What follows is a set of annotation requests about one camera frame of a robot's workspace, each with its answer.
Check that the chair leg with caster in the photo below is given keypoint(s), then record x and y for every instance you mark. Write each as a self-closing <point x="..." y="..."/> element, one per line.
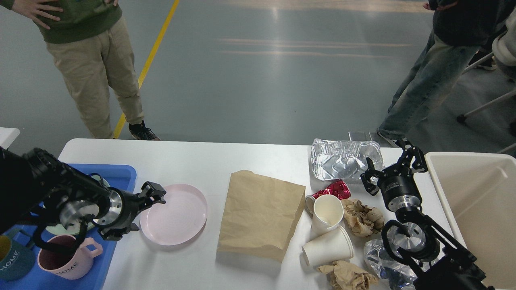
<point x="462" y="117"/>

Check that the crumpled brown paper lower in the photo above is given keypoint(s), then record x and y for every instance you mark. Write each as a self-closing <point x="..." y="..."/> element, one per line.
<point x="344" y="275"/>

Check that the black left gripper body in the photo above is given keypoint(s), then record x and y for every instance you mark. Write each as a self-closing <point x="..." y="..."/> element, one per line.
<point x="122" y="205"/>

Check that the brown paper bag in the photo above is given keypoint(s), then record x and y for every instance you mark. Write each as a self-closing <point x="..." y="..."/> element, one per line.
<point x="260" y="215"/>

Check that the crumpled brown paper upper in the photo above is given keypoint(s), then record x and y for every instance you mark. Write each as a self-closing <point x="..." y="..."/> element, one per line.
<point x="362" y="220"/>

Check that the person in blue jeans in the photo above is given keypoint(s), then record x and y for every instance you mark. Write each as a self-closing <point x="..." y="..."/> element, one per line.
<point x="460" y="28"/>

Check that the blue plastic tray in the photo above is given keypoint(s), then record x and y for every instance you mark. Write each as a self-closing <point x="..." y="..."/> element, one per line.
<point x="121" y="177"/>

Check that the crumpled clear plastic bag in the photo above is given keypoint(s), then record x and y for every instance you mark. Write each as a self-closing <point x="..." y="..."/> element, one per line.
<point x="399" y="276"/>

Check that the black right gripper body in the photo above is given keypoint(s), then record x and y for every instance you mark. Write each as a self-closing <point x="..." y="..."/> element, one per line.
<point x="400" y="191"/>

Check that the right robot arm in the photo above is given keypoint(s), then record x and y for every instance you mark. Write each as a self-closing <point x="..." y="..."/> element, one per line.
<point x="413" y="238"/>

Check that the upright white paper cup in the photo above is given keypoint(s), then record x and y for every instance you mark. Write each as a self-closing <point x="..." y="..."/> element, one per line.
<point x="327" y="214"/>

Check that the pink plate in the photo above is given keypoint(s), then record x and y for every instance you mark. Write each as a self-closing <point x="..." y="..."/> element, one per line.
<point x="178" y="220"/>

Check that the person in green sweater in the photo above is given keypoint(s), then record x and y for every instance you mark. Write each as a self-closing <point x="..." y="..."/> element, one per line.
<point x="90" y="46"/>

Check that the teal mug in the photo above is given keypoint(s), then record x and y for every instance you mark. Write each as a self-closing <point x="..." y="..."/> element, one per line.
<point x="16" y="259"/>

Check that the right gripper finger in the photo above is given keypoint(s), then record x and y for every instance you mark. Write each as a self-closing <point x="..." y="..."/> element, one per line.
<point x="367" y="176"/>
<point x="411" y="161"/>

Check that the crumpled brown paper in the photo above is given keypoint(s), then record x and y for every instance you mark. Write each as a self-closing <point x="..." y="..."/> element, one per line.
<point x="344" y="275"/>
<point x="362" y="220"/>

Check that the pink mug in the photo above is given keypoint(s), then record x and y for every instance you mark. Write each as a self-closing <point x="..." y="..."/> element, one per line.
<point x="70" y="266"/>

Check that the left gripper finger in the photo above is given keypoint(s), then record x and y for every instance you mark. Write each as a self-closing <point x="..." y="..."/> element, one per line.
<point x="151" y="194"/>
<point x="129" y="226"/>

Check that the aluminium foil tray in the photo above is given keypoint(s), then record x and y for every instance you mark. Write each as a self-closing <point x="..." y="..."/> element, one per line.
<point x="343" y="159"/>

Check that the green plate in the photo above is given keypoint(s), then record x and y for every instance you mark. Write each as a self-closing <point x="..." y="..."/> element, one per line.
<point x="59" y="229"/>

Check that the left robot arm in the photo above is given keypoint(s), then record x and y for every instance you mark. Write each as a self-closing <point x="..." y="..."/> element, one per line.
<point x="39" y="190"/>

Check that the white side table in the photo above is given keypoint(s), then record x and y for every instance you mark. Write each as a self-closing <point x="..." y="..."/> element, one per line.
<point x="7" y="136"/>

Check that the lying white paper cup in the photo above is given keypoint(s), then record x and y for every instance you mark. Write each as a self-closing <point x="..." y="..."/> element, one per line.
<point x="329" y="247"/>

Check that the beige plastic bin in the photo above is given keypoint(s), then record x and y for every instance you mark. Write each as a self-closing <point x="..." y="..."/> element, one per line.
<point x="480" y="190"/>

